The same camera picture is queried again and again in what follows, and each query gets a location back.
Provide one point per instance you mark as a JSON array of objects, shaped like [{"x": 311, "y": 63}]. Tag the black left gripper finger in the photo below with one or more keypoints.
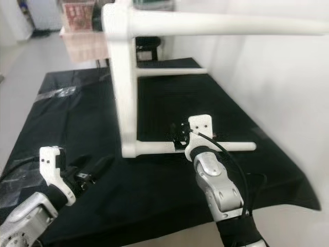
[{"x": 102, "y": 164}]

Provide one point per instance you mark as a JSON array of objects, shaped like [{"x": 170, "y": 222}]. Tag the red printed box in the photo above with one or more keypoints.
[{"x": 79, "y": 16}]

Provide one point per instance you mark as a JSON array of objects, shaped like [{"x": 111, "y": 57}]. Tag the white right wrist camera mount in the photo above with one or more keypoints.
[{"x": 200, "y": 128}]

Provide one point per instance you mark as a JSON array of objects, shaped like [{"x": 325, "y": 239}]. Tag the clear plastic storage container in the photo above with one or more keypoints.
[{"x": 154, "y": 4}]

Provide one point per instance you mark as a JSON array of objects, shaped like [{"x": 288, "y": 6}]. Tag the black bag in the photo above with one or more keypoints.
[{"x": 100, "y": 15}]

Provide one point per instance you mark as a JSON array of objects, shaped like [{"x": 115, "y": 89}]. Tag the cream plastic children table top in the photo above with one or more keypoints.
[{"x": 123, "y": 92}]

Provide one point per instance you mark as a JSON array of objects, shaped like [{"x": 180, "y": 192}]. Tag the clear plastic wrap scrap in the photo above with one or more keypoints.
[
  {"x": 59, "y": 93},
  {"x": 18, "y": 185}
]

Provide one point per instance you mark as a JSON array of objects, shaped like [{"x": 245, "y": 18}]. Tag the white chest freezer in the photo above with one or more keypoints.
[{"x": 38, "y": 14}]

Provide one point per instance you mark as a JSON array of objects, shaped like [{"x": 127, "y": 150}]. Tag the grey tape piece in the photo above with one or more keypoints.
[{"x": 260, "y": 133}]

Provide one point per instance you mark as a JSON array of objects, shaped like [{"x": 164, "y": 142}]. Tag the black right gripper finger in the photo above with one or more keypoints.
[{"x": 173, "y": 133}]

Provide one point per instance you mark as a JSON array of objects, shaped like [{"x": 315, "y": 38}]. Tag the black tablecloth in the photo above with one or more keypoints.
[{"x": 72, "y": 128}]

